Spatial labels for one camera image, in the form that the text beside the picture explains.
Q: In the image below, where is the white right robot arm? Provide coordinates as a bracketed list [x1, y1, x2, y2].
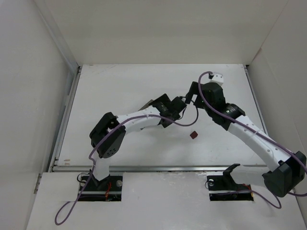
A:
[185, 81, 307, 197]

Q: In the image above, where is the aluminium rail front edge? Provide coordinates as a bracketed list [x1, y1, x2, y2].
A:
[47, 165, 280, 173]

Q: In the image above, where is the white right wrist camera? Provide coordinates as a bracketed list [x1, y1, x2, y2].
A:
[209, 72, 224, 86]

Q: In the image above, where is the smoky transparent plastic bin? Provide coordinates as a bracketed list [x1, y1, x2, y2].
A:
[140, 99, 154, 110]

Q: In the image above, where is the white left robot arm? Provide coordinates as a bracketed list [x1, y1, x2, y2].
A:
[89, 94, 187, 190]

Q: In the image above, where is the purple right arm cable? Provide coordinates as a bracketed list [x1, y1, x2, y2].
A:
[198, 71, 307, 209]

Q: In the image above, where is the aluminium rail edge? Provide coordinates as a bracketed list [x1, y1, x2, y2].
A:
[43, 66, 82, 173]
[47, 165, 280, 173]
[243, 65, 267, 134]

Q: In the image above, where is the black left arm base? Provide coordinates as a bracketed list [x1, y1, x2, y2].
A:
[78, 175, 123, 202]

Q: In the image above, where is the aluminium rail right edge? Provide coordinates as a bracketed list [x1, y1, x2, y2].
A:
[243, 65, 267, 134]

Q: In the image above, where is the aluminium rail left edge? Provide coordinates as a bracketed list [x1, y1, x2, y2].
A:
[43, 66, 82, 173]

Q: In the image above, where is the dark red wood block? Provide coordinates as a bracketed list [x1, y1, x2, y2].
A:
[190, 131, 198, 139]

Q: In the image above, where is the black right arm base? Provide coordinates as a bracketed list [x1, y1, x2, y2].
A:
[205, 164, 254, 201]

